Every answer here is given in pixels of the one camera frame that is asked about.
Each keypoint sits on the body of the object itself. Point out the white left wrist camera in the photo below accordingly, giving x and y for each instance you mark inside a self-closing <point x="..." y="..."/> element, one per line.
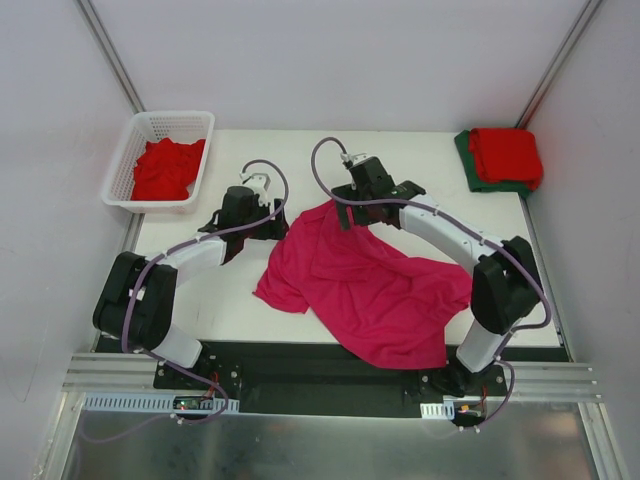
<point x="259" y="183"/>

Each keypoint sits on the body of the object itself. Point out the folded green t shirt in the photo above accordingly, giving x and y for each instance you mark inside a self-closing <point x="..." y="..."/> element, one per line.
<point x="474" y="182"/>

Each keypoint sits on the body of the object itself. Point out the white plastic laundry basket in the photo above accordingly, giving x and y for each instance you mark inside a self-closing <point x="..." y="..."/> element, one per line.
<point x="180" y="126"/>

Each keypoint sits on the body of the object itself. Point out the right white slotted cable duct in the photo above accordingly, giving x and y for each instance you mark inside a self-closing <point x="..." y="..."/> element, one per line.
<point x="438" y="411"/>

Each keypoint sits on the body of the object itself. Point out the pink t shirt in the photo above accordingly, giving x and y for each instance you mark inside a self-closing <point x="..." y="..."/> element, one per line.
<point x="388" y="309"/>

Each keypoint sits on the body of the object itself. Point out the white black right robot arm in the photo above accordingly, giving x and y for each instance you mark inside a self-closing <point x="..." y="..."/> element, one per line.
<point x="505" y="282"/>

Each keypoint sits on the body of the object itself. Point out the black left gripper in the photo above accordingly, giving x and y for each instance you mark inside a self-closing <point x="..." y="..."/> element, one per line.
<point x="270" y="226"/>

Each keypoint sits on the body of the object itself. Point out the folded red t shirt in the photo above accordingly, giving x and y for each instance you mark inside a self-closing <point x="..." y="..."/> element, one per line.
<point x="506" y="154"/>

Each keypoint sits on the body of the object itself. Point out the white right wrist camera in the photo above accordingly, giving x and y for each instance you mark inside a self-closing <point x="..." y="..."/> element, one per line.
<point x="349" y="160"/>

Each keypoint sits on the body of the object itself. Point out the white slotted cable duct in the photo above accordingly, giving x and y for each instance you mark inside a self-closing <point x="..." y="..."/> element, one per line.
<point x="438" y="411"/>
<point x="158" y="403"/>

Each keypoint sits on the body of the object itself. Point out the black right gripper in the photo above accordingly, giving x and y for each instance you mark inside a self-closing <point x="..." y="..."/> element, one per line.
<point x="357" y="215"/>

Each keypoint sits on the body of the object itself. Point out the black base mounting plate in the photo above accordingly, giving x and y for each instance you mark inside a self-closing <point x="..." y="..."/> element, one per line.
<point x="305" y="379"/>

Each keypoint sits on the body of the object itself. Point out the left white slotted cable duct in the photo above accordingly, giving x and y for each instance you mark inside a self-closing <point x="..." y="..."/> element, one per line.
<point x="158" y="403"/>

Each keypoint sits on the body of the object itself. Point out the crumpled red t shirt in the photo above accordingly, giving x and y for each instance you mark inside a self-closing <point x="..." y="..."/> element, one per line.
<point x="165" y="170"/>

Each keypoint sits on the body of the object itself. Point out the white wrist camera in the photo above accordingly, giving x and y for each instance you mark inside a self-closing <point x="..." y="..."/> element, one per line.
<point x="259" y="183"/>
<point x="349" y="160"/>

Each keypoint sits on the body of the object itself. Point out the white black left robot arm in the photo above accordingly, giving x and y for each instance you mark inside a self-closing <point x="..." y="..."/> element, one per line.
<point x="137" y="301"/>

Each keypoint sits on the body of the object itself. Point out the aluminium frame rail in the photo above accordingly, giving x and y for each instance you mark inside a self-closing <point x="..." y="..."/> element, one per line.
<point x="109" y="372"/>

